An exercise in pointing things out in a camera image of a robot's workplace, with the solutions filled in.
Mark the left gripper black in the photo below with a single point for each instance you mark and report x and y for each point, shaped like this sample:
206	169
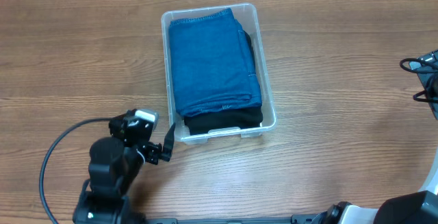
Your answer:
155	148

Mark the black cloth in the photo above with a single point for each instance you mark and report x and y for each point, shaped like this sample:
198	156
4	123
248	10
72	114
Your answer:
250	46
242	118

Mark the blue denim cloth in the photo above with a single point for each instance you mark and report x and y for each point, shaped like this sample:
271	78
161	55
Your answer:
212	65

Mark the clear plastic container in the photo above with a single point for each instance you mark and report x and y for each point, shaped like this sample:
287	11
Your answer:
246	14

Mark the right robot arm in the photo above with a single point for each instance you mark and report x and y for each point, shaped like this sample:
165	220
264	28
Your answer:
415	208

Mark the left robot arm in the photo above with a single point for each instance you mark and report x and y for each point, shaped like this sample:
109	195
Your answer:
115	162

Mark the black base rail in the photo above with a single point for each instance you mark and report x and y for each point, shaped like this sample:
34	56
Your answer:
294	219

